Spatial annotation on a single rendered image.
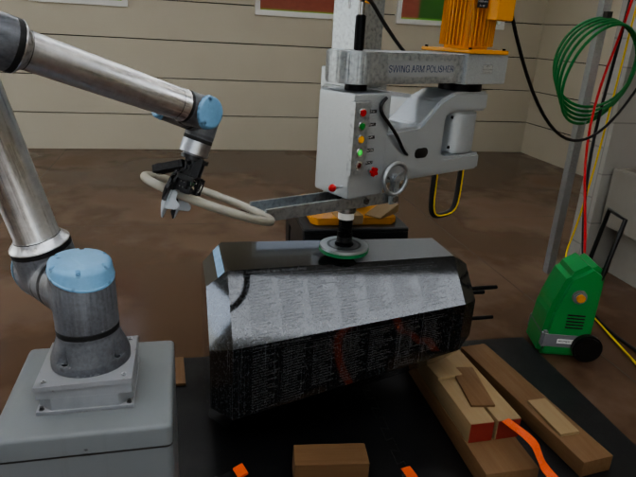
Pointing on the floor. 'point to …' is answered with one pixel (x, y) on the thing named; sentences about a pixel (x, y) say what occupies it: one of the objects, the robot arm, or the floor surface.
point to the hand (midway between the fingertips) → (167, 213)
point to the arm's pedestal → (95, 427)
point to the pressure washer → (572, 303)
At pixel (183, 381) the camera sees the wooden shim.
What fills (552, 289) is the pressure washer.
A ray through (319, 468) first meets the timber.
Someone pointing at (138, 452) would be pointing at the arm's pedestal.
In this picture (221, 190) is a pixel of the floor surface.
